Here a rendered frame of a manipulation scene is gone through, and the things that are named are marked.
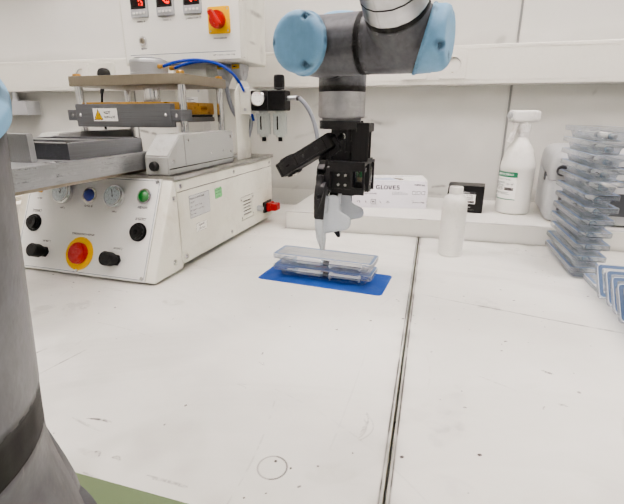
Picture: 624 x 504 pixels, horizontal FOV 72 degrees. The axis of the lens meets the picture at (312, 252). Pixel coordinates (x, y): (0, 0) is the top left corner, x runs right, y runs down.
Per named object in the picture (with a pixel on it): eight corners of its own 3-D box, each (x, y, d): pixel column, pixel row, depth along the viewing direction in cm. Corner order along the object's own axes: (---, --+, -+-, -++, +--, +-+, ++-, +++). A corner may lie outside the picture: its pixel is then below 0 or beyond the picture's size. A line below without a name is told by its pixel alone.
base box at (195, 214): (171, 210, 133) (165, 153, 128) (284, 219, 122) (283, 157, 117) (8, 266, 84) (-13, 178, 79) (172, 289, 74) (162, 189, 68)
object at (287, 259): (272, 264, 79) (272, 253, 78) (285, 255, 84) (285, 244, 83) (371, 277, 73) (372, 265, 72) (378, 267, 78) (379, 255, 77)
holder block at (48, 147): (57, 149, 84) (55, 135, 84) (143, 151, 79) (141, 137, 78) (-28, 156, 69) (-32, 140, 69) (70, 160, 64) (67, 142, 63)
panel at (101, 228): (15, 265, 84) (33, 172, 86) (145, 283, 75) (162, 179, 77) (5, 264, 82) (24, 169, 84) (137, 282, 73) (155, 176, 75)
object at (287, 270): (272, 275, 80) (272, 264, 79) (285, 266, 85) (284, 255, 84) (370, 289, 74) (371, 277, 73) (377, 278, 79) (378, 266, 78)
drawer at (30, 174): (64, 167, 87) (57, 127, 85) (156, 171, 81) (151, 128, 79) (-108, 191, 61) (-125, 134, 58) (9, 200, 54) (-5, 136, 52)
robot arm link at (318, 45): (347, -1, 49) (379, 17, 59) (265, 8, 54) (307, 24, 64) (344, 73, 52) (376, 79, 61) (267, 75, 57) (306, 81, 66)
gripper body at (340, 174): (362, 200, 69) (366, 121, 65) (312, 196, 71) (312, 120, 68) (373, 192, 75) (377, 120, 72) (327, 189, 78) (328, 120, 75)
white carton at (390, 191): (342, 198, 128) (342, 173, 126) (420, 200, 126) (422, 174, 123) (340, 207, 117) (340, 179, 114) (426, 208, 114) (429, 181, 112)
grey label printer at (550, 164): (532, 203, 121) (542, 141, 116) (615, 208, 114) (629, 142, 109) (542, 223, 99) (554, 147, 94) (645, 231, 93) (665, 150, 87)
